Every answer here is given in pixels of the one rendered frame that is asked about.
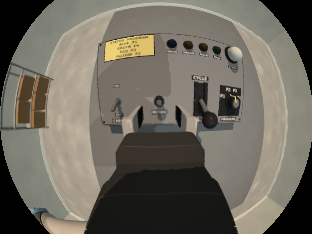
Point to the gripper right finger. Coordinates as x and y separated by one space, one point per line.
187 122

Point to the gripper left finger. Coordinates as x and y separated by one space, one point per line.
133 122

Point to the grey control panel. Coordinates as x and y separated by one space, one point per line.
137 70

